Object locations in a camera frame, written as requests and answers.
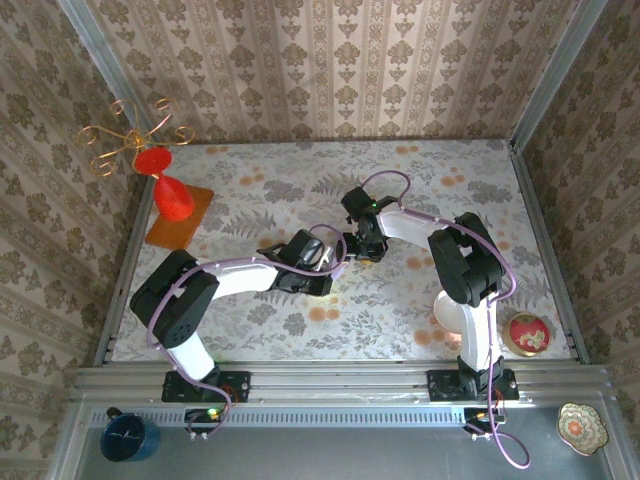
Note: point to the aluminium frame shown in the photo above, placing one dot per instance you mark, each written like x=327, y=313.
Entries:
x=350, y=382

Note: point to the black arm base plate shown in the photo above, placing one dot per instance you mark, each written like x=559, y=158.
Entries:
x=235, y=385
x=442, y=385

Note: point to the floral scalloped dish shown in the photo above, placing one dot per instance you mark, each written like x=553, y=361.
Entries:
x=582, y=429

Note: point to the white bowl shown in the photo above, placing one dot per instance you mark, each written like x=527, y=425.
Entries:
x=447, y=312

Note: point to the red round tin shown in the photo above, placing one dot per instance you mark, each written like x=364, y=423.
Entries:
x=527, y=335

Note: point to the dark blue mug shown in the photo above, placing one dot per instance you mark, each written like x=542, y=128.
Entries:
x=125, y=440

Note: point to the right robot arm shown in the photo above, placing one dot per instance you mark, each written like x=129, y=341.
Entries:
x=405, y=225

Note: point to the small black controller box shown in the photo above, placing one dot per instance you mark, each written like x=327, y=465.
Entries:
x=202, y=422
x=480, y=422

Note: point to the red goblet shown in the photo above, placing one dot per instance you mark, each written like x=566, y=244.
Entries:
x=172, y=200

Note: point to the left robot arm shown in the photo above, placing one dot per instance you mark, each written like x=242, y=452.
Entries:
x=245, y=275

